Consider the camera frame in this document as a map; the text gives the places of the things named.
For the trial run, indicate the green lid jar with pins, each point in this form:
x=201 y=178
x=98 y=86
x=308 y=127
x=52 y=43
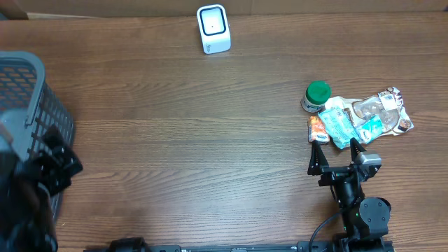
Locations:
x=316 y=95

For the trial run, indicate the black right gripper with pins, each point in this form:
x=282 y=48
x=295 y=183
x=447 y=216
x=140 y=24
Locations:
x=318 y=165

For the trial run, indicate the brown white snack bag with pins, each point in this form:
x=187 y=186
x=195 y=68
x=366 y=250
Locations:
x=388 y=106

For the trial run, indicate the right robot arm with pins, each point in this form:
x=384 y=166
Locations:
x=365 y=219

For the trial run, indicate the white barcode scanner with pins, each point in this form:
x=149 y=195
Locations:
x=214 y=29

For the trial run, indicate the teal white small carton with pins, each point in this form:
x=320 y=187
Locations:
x=370 y=130

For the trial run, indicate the orange small box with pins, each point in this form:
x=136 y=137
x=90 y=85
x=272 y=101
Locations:
x=317 y=131

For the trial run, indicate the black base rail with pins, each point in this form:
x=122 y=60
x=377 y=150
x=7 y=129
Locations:
x=301 y=246

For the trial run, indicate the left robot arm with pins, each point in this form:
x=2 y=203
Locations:
x=27 y=221

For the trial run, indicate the teal tissue pack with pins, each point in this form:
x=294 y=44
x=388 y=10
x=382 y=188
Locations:
x=339 y=127

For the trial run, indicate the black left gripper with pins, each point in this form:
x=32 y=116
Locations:
x=62 y=161

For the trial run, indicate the grey plastic basket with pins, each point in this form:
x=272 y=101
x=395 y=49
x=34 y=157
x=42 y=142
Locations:
x=29 y=108

